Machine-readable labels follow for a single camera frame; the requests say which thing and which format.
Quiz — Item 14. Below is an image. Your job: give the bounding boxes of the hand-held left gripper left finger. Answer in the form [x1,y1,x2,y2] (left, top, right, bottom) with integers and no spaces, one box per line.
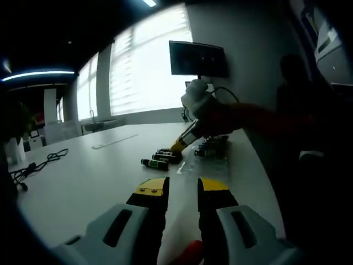
[51,176,170,265]

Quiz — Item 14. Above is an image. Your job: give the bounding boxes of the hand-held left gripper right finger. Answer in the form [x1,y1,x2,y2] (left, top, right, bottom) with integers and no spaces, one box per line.
[196,177,311,265]

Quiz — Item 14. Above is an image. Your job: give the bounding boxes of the cluster of medicine bottles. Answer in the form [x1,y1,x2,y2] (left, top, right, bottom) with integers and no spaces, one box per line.
[194,134,230,160]

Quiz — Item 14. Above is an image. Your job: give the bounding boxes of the clear plastic box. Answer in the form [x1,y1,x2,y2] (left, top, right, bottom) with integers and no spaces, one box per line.
[180,134,231,183]

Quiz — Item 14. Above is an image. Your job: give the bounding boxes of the person's right hand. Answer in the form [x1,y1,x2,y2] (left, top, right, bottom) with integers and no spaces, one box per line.
[199,101,244,138]

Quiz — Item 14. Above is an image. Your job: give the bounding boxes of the person's left hand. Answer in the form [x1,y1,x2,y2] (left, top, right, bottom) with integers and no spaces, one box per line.
[176,239,204,265]

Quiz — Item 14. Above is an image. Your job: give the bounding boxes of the open laptop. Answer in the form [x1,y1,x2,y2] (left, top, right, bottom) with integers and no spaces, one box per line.
[184,80,216,96]

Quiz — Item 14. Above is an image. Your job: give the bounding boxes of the white flat table strip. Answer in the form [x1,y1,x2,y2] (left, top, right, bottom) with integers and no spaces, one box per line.
[92,134,139,150]

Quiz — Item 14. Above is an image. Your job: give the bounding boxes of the sink counter with faucet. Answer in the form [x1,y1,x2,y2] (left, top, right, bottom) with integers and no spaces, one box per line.
[81,109,126,134]

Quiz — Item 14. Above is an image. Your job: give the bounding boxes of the person's dark clothing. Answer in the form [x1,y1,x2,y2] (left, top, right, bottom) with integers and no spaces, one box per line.
[275,55,353,241]

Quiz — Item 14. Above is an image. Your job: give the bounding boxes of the white office partition desks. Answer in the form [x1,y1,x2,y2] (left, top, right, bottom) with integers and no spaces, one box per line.
[44,120,83,146]

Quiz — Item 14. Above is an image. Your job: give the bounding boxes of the white chest-worn device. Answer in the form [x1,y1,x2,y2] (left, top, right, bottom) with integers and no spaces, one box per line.
[314,16,347,83]

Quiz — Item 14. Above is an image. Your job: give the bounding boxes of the small white cabinet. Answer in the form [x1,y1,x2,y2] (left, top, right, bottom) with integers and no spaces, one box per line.
[23,129,47,152]

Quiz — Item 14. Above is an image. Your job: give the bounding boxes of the green potted plant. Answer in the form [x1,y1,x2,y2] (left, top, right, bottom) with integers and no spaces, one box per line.
[0,102,36,164]

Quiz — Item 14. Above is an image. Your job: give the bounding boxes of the long ceiling light strip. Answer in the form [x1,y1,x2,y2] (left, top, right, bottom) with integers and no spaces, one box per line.
[1,71,76,83]

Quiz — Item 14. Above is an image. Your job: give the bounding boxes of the black stand cables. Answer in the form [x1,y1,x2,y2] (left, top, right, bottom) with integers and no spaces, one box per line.
[181,107,194,122]

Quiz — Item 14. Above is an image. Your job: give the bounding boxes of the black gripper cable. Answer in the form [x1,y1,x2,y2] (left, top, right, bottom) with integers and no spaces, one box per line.
[211,86,239,104]

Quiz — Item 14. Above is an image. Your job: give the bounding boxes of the black wall monitor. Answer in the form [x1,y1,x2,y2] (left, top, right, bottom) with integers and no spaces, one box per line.
[169,40,229,78]

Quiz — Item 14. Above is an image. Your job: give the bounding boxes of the black table cable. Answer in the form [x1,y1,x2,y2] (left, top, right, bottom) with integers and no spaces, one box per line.
[9,148,69,191]

